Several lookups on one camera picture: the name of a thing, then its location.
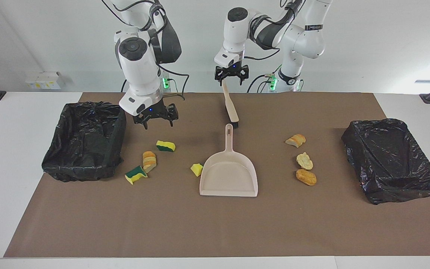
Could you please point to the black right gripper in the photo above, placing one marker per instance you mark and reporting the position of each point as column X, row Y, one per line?
column 159, row 112

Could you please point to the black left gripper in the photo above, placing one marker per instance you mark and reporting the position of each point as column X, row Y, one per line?
column 231, row 73

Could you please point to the beige hand brush black bristles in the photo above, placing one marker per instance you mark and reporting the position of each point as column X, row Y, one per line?
column 231, row 108

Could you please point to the orange striped bread slices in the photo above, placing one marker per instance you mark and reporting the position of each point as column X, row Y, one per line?
column 149, row 160

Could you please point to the notched green yellow sponge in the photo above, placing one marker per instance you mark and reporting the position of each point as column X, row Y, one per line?
column 136, row 175

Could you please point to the small yellow sponge piece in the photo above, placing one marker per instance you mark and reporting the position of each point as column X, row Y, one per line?
column 197, row 170

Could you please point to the beige plastic dustpan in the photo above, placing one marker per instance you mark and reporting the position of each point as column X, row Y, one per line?
column 228, row 175

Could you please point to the orange striped sponge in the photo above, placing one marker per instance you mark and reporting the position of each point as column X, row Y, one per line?
column 296, row 141

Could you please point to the pale cream sponge piece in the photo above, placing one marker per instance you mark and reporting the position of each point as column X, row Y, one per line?
column 304, row 161

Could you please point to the brown waffle sponge piece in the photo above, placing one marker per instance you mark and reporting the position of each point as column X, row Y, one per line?
column 306, row 177

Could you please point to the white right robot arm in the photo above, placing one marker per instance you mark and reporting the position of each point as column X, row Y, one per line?
column 140, row 74

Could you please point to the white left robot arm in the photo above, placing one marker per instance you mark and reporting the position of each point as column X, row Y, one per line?
column 301, row 41

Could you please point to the black bag lined bin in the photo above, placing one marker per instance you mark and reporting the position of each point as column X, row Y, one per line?
column 84, row 149
column 390, row 160

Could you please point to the green lit base connector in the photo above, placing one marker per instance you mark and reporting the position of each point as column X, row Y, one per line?
column 165, row 83
column 273, row 82

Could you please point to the brown table mat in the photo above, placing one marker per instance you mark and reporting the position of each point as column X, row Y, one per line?
column 215, row 224

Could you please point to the white wall socket box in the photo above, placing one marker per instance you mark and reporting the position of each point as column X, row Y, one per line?
column 45, row 80

